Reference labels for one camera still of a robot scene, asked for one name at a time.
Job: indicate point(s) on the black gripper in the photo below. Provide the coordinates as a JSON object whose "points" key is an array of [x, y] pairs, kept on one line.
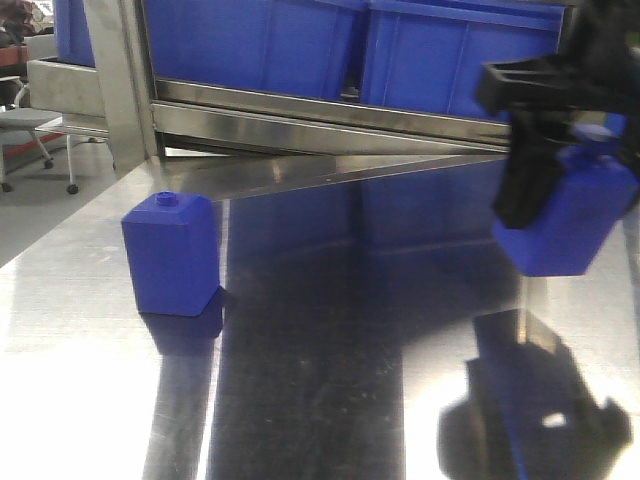
{"points": [[596, 69]]}

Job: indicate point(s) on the blue bottle part with cap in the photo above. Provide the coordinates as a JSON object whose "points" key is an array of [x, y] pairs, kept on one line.
{"points": [[592, 193]]}

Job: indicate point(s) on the blue block part with knob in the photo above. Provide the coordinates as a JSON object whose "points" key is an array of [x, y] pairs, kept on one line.
{"points": [[171, 241]]}

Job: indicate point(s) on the blue plastic bin right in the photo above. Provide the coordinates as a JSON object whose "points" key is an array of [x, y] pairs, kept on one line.
{"points": [[428, 56]]}

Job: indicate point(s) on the blue plastic bin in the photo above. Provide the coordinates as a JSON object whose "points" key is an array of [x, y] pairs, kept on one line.
{"points": [[299, 48], [428, 56]]}

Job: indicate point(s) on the blue plastic bin left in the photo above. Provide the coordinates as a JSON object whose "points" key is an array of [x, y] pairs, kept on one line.
{"points": [[299, 48]]}

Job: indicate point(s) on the blue bin far left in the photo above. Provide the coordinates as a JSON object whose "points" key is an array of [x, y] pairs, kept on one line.
{"points": [[71, 33]]}

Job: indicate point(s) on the grey rolling stool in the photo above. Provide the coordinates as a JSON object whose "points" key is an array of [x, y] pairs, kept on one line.
{"points": [[26, 119]]}

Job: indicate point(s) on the white metal cart frame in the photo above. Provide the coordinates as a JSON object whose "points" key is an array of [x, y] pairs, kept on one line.
{"points": [[73, 134]]}

